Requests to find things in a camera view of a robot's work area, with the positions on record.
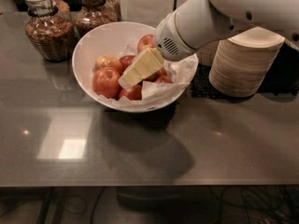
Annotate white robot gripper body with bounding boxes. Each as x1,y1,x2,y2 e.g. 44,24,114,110
153,11,196,62

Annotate stack of paper bowls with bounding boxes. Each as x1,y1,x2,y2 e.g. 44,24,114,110
196,41,219,66
208,27,285,98

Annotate dark red apple behind centre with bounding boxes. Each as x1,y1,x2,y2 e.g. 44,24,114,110
120,55,135,70

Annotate white sign panel left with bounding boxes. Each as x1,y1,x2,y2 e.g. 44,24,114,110
120,0,174,27

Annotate red apple top back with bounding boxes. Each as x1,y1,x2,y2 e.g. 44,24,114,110
137,35,154,52

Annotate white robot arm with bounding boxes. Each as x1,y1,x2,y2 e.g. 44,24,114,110
153,0,299,62

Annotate red apple right front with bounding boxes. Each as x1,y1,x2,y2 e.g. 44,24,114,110
154,76,173,84

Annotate stack of paper bowls rear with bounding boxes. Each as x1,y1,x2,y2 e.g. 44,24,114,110
196,41,219,66

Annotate glass cereal jar left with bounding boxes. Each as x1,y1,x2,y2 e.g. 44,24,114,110
24,0,75,62

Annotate large red apple front left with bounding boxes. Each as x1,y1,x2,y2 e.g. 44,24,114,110
93,67,121,98

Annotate white gripper finger behind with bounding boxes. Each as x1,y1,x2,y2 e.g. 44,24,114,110
117,49,153,91

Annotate white bowl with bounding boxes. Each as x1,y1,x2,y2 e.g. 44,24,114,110
71,21,194,114

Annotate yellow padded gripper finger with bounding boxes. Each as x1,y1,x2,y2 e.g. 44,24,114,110
121,49,164,88

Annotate red apple front centre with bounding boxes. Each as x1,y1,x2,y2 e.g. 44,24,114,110
119,84,142,100

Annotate red apple right behind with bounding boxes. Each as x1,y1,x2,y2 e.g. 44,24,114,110
157,67,167,77

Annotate black mat under bowls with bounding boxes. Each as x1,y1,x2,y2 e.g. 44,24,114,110
191,42,299,103

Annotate white paper liner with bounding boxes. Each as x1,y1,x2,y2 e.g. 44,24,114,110
99,54,198,113

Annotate glass cereal jar middle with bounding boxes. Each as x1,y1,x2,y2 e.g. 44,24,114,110
73,0,118,36

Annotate yellow-red apple left back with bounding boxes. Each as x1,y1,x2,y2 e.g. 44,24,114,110
94,55,123,75

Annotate stack of paper bowls front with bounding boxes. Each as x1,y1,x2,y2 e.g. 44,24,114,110
208,27,285,98

